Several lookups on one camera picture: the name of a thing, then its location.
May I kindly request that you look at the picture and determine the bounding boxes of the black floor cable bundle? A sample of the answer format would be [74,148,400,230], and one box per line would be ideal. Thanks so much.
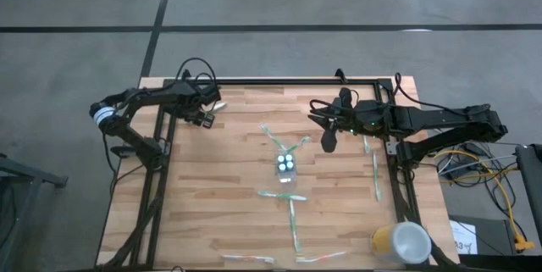
[435,142,520,222]

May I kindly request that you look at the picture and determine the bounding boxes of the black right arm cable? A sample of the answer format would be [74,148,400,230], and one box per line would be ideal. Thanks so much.
[307,71,471,129]

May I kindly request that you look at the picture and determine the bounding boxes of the white and yellow cup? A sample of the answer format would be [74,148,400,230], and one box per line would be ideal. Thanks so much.
[369,220,433,265]

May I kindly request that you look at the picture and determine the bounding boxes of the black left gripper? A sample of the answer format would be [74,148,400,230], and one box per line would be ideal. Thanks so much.
[177,83,221,130]

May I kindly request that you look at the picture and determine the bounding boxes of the white paper sign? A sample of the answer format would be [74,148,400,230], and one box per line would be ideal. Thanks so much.
[448,219,478,256]

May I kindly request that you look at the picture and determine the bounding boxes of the black aluminium table frame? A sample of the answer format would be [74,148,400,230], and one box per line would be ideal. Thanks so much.
[95,68,461,271]

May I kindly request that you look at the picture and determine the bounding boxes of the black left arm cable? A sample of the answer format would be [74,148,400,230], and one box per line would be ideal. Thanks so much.
[174,56,222,103]

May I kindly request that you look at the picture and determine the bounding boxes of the yellow floor cable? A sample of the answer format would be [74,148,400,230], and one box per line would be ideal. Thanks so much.
[431,147,537,253]

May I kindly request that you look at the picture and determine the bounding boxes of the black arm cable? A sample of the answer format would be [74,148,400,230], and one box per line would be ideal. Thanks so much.
[307,71,471,129]
[174,56,222,103]

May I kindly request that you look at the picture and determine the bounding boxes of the wrapped orange white toothbrush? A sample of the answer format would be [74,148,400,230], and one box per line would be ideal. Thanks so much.
[295,251,348,264]
[220,253,276,264]

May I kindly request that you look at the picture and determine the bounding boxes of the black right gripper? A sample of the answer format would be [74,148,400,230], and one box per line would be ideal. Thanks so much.
[320,88,386,154]

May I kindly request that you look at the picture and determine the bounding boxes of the black equipment post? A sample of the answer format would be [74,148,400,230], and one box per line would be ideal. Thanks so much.
[514,143,542,243]

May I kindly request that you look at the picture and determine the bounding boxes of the black floor box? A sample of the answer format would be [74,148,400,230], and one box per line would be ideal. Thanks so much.
[448,214,542,272]

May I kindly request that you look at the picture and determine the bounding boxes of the black metal stand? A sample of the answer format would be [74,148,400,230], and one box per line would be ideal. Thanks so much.
[0,153,69,272]

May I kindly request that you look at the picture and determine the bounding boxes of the clear acrylic organizer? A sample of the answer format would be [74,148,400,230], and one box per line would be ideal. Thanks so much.
[274,148,300,195]

